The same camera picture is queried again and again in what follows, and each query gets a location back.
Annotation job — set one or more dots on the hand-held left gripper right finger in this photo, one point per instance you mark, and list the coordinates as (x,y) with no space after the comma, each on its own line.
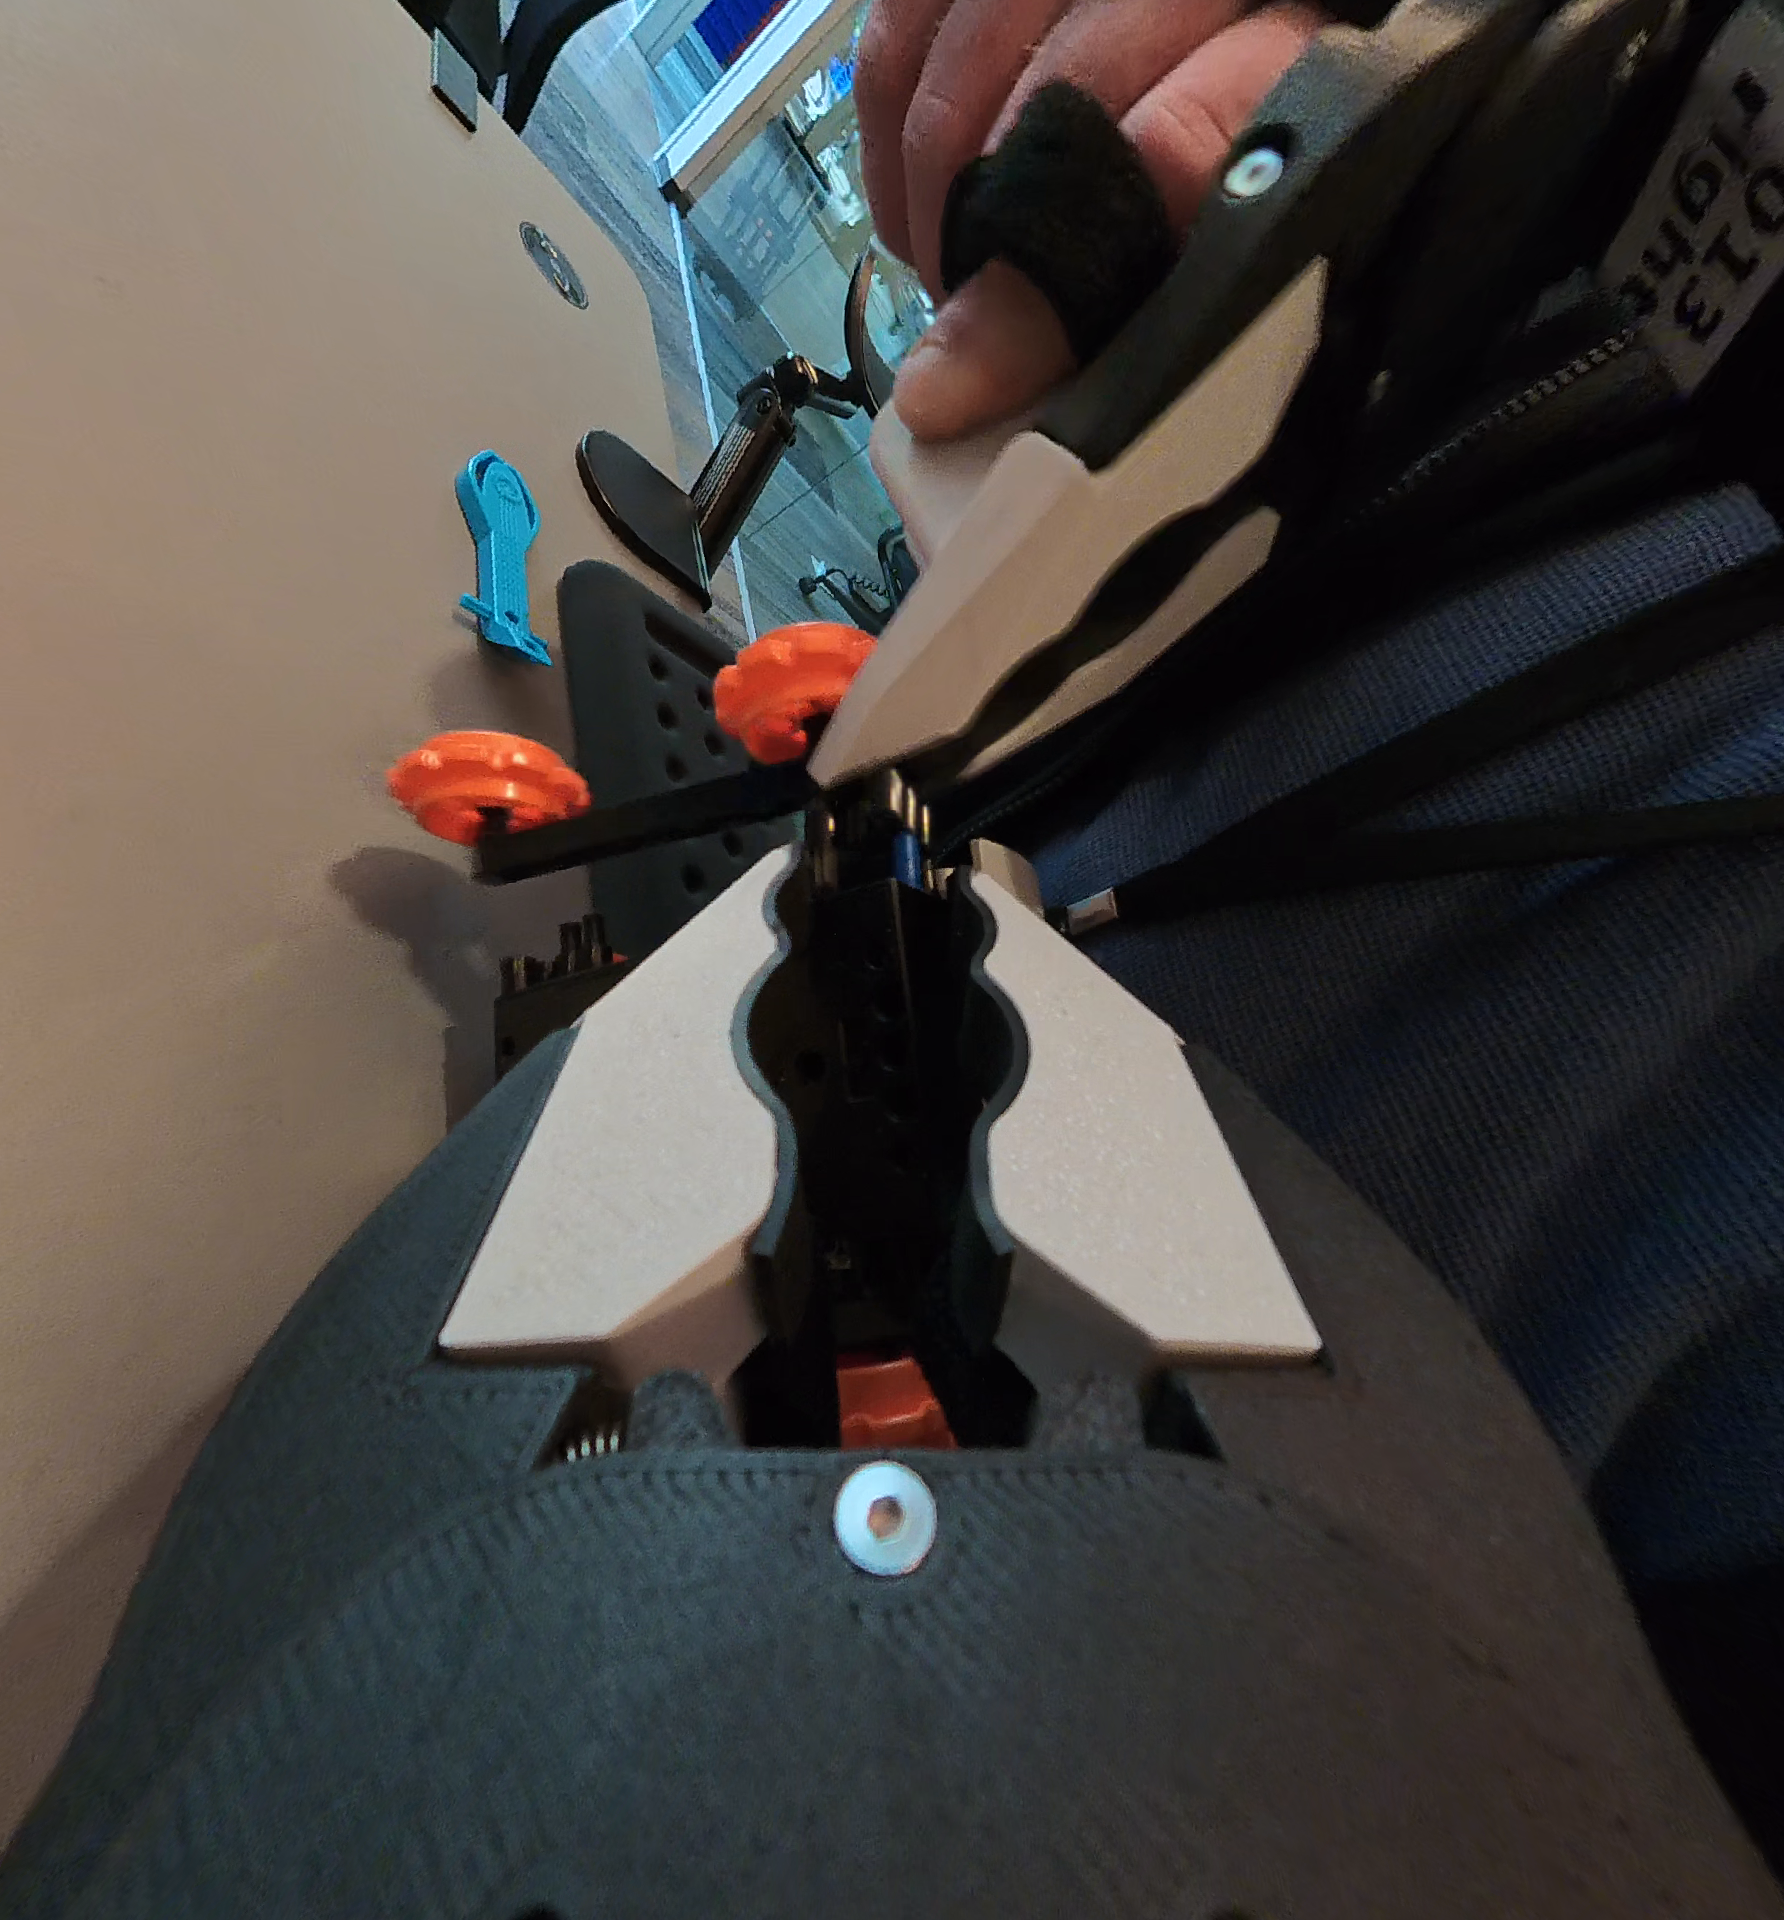
(1147,1202)

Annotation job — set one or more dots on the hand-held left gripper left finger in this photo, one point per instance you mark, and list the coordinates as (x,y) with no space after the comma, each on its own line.
(610,1202)

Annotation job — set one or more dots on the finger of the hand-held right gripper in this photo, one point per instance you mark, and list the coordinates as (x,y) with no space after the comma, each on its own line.
(1042,541)
(1164,616)

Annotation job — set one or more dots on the building kit robot model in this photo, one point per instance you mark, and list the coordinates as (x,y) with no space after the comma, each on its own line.
(487,781)

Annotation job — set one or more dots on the person's right hand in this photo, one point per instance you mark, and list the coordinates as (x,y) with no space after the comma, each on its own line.
(1133,61)

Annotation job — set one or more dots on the black oval object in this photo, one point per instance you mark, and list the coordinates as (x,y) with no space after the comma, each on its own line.
(649,510)

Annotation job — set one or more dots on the dark perforated tray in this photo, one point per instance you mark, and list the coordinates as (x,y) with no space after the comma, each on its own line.
(653,720)

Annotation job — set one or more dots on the person's blue sweater torso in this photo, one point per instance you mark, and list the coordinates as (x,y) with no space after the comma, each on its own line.
(1615,1141)

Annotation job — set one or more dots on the blue plastic pin tool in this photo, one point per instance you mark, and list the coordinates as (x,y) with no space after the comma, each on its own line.
(499,541)

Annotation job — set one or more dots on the round metal table grommet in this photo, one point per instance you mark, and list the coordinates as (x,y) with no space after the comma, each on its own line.
(554,265)

